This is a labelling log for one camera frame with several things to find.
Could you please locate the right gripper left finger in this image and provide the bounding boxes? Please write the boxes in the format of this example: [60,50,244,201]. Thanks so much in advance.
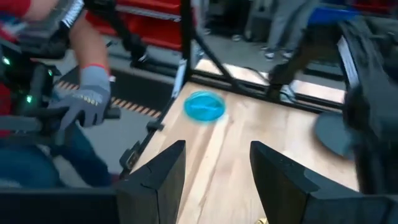
[113,139,187,224]

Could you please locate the person's hand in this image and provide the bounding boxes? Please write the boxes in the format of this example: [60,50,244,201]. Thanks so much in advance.
[48,65,112,131]

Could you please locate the red storage bins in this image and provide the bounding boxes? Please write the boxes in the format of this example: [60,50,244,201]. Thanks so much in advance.
[85,0,184,52]

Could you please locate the person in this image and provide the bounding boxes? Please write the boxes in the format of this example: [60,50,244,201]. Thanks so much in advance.
[0,0,113,189]
[261,0,312,60]

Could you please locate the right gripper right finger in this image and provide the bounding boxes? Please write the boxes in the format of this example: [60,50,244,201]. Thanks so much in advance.
[250,140,320,224]

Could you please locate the person's forearm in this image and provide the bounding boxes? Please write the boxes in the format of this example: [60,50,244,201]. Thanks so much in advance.
[68,12,110,68]

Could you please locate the dark grey round plate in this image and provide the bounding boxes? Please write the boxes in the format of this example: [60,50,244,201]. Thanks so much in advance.
[313,111,358,159]

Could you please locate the black aluminium table frame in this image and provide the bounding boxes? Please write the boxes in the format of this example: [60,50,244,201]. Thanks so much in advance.
[119,0,348,180]

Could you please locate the blue storage bin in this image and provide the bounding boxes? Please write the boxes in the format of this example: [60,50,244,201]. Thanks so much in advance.
[309,6,358,26]

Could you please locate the blue translucent round plate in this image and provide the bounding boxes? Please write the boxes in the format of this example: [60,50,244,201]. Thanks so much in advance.
[182,90,227,124]

